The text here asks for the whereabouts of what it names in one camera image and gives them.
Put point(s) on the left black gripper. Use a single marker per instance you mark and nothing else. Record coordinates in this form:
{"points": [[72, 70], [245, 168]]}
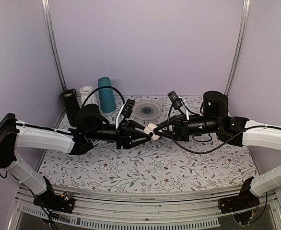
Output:
{"points": [[124, 135]]}

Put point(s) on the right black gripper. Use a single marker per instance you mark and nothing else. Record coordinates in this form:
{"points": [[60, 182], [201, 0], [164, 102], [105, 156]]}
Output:
{"points": [[180, 131]]}

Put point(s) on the white earbuds charging case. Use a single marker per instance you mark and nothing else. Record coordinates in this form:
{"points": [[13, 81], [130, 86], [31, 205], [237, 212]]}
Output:
{"points": [[149, 129]]}

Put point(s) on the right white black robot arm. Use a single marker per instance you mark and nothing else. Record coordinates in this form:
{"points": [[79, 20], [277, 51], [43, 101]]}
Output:
{"points": [[232, 130]]}

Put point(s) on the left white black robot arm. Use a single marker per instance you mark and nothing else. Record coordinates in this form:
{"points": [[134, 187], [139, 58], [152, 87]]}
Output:
{"points": [[15, 134]]}

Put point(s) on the translucent round plate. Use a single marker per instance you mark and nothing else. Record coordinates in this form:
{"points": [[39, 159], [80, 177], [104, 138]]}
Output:
{"points": [[146, 110]]}

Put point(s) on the floral patterned table mat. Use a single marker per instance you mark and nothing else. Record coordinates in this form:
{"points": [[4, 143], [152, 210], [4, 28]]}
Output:
{"points": [[160, 166]]}

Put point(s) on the teal plastic cup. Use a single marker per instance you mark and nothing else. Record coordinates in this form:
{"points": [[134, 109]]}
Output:
{"points": [[106, 95]]}

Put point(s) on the white ribbed vase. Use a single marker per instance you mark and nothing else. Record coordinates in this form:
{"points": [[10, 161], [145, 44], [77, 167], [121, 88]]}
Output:
{"points": [[85, 91]]}

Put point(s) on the black cylindrical cup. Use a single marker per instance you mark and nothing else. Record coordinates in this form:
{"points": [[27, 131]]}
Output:
{"points": [[71, 106]]}

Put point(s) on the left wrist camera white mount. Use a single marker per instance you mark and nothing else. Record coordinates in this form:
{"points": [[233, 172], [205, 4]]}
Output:
{"points": [[124, 112]]}

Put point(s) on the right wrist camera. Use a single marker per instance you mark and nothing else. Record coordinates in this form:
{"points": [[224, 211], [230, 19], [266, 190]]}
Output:
{"points": [[175, 100]]}

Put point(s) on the aluminium front rail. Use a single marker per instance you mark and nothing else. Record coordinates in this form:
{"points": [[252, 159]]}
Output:
{"points": [[193, 210]]}

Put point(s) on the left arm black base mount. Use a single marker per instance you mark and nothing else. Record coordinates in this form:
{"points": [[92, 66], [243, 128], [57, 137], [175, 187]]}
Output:
{"points": [[51, 201]]}

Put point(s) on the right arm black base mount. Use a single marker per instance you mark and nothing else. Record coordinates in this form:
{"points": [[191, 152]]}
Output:
{"points": [[245, 199]]}

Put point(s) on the right aluminium frame post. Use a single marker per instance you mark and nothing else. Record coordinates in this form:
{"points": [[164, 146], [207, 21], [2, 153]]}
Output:
{"points": [[239, 45]]}

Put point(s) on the aluminium frame post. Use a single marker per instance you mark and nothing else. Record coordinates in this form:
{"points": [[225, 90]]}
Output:
{"points": [[52, 41], [239, 45]]}

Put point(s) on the left aluminium frame post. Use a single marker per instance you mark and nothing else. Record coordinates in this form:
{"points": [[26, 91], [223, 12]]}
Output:
{"points": [[52, 41]]}

